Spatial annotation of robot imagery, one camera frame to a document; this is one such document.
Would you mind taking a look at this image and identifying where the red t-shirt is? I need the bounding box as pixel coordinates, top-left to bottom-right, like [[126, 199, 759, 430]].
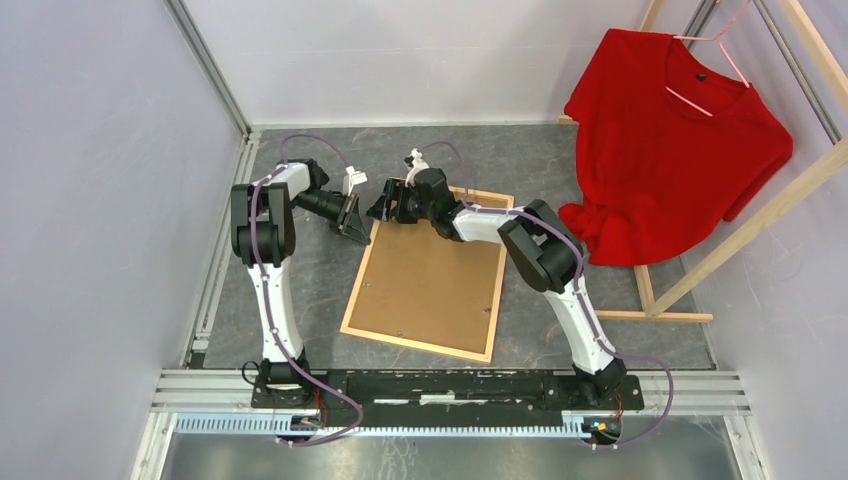
[[559, 29, 794, 267]]

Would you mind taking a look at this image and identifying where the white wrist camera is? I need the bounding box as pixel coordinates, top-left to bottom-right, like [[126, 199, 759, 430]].
[[403, 148, 430, 186], [342, 165, 368, 196]]

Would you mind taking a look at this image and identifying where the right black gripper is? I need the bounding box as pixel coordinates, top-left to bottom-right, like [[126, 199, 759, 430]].
[[365, 179, 435, 226]]

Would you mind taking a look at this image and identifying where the metal corner post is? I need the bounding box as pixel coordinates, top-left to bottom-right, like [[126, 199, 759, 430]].
[[164, 0, 252, 138]]

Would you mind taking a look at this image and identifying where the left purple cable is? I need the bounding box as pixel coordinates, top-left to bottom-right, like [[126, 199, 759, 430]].
[[247, 134, 366, 449]]

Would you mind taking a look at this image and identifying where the purple cable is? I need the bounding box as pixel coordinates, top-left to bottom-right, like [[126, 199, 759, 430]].
[[417, 140, 676, 452], [247, 134, 366, 449]]

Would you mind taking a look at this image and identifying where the pink clothes hanger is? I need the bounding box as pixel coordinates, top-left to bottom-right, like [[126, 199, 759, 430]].
[[664, 0, 753, 119]]

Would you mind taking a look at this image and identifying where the wooden clothes rack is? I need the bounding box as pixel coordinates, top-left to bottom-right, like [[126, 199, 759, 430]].
[[596, 1, 847, 324]]

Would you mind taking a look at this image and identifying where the brown backing board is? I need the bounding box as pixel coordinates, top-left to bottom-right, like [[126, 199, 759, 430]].
[[347, 193, 509, 356]]

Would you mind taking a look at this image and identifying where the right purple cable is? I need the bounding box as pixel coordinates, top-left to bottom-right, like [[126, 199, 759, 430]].
[[417, 140, 676, 452]]

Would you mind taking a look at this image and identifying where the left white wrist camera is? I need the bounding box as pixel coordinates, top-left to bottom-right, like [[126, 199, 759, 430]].
[[342, 165, 368, 196]]

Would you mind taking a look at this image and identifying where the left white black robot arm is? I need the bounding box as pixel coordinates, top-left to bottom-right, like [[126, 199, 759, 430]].
[[230, 159, 370, 408]]

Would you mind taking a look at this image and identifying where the wooden picture frame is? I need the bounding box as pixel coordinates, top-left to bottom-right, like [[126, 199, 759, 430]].
[[339, 185, 516, 365]]

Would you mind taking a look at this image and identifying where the aluminium rail frame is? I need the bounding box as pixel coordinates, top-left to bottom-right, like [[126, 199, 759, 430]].
[[131, 369, 772, 479]]

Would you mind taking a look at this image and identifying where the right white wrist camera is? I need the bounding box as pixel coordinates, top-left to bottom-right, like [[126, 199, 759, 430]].
[[403, 148, 430, 186]]

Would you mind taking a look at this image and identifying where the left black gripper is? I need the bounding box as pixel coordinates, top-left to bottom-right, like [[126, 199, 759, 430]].
[[293, 190, 372, 246]]

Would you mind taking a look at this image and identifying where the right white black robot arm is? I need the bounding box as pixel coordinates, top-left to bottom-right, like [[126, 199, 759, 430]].
[[367, 168, 627, 408]]

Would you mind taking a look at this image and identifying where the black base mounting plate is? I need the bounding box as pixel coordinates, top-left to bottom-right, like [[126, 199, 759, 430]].
[[251, 369, 645, 429]]

